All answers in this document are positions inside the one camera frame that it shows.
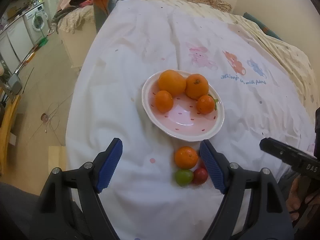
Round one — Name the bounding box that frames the wooden chair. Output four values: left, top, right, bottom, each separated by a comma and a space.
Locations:
0, 95, 21, 175

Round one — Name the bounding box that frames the white kitchen cabinet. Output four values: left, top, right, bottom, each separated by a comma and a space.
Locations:
1, 17, 33, 73

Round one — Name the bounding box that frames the pink strawberry ceramic plate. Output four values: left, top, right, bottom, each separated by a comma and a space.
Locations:
142, 72, 225, 142

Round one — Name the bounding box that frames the white washing machine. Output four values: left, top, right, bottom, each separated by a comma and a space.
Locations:
23, 3, 49, 46

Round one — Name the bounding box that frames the person's right hand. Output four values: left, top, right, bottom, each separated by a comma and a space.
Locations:
286, 176, 319, 222

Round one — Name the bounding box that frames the green grape tomato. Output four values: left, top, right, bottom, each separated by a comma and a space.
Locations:
175, 169, 194, 186

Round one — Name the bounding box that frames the large orange on plate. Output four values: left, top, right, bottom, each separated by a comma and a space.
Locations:
157, 69, 186, 97

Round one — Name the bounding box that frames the small red tomato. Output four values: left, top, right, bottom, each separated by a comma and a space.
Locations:
193, 167, 208, 185

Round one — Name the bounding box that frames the large mandarin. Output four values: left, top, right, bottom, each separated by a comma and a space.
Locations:
196, 95, 216, 115

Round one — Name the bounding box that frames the small orange mandarin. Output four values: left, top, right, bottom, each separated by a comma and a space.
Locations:
155, 90, 174, 113

